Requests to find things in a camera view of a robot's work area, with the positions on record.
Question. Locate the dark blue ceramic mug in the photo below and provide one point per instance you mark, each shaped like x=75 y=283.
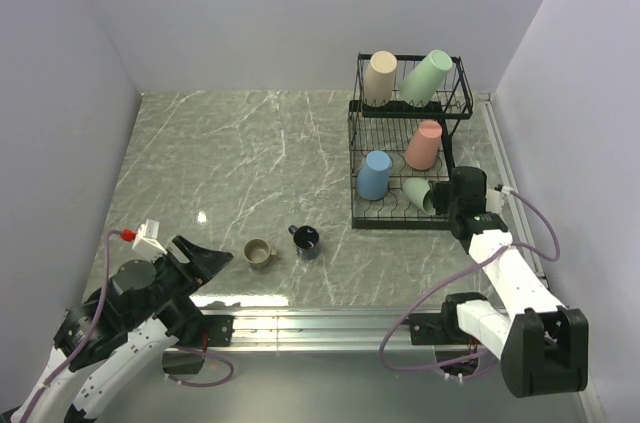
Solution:
x=306 y=240

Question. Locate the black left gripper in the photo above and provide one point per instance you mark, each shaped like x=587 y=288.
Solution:
x=203 y=264

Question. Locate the large green plastic tumbler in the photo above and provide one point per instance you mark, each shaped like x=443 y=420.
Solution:
x=422 y=83

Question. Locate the black wire dish rack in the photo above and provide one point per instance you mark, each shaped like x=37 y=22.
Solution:
x=389 y=128

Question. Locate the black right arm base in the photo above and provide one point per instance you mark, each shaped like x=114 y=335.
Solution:
x=430 y=329

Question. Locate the blue plastic tumbler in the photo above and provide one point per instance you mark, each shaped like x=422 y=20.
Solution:
x=373 y=178

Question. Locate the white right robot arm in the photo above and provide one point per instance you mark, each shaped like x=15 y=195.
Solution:
x=541 y=344

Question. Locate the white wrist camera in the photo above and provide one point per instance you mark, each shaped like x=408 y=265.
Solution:
x=496 y=198
x=145 y=243

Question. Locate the aluminium mounting rail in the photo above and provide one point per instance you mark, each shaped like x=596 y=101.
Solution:
x=286 y=365

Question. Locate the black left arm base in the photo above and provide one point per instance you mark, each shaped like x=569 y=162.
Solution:
x=218 y=329

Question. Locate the small green plastic tumbler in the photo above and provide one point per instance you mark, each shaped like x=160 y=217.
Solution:
x=418 y=192

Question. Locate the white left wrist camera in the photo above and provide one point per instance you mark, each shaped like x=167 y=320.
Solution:
x=145 y=243

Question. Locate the olive ceramic mug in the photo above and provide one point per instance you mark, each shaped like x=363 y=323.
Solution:
x=258 y=253

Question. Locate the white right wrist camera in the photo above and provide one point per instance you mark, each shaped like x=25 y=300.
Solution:
x=496 y=198

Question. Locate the beige plastic tumbler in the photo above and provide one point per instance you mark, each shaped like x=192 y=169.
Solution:
x=379 y=78

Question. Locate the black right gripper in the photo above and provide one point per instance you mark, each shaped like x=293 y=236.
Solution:
x=440 y=190

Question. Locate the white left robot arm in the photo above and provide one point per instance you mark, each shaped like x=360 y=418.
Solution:
x=137 y=314

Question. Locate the pink plastic tumbler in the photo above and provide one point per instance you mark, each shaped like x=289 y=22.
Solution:
x=421 y=153

